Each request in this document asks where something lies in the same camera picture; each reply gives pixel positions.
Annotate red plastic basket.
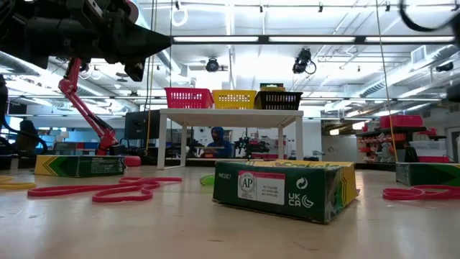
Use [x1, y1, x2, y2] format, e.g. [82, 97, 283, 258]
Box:
[164, 87, 215, 109]

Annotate yellow plastic basket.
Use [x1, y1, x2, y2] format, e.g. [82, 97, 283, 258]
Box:
[211, 89, 258, 110]

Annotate black shelf cart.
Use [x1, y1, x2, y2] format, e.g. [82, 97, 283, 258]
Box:
[355, 125, 449, 163]

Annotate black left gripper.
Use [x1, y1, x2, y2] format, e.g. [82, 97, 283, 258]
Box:
[24, 0, 172, 69]

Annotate red storage bins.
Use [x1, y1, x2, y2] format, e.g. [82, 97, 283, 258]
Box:
[379, 114, 424, 130]

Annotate black overhead light beam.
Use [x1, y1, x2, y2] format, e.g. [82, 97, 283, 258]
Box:
[168, 35, 460, 46]

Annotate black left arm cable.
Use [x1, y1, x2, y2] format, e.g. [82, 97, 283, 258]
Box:
[0, 114, 50, 156]

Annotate black computer monitor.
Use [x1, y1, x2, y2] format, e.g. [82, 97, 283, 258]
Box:
[124, 109, 161, 140]

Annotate black ceiling device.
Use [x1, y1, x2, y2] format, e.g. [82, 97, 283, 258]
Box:
[435, 60, 454, 73]

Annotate white perforated riser shelf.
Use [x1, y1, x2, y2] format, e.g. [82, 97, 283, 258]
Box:
[157, 108, 305, 170]

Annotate black plastic basket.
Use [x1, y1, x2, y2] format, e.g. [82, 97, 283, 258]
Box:
[254, 90, 304, 111]

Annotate person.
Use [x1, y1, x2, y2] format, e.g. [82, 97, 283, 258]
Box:
[201, 126, 234, 159]
[14, 119, 41, 155]

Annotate yellow hanging rope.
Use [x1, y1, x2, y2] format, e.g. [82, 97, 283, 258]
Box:
[375, 0, 399, 162]
[145, 0, 158, 152]

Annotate white cable ring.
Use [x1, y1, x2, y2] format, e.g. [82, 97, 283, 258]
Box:
[170, 6, 188, 28]

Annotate green yellow crayon box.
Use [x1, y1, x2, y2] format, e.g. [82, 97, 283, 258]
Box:
[395, 161, 460, 187]
[259, 83, 287, 93]
[211, 160, 359, 225]
[34, 154, 126, 178]

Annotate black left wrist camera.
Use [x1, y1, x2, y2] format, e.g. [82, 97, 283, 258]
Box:
[124, 60, 147, 83]

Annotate black ceiling camera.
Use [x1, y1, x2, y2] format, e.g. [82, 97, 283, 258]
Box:
[205, 57, 220, 73]
[293, 48, 317, 76]

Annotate red desk lamp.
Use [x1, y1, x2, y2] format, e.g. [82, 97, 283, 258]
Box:
[57, 0, 142, 168]

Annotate yellow rubber band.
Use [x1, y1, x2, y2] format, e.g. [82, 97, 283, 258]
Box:
[0, 175, 37, 191]

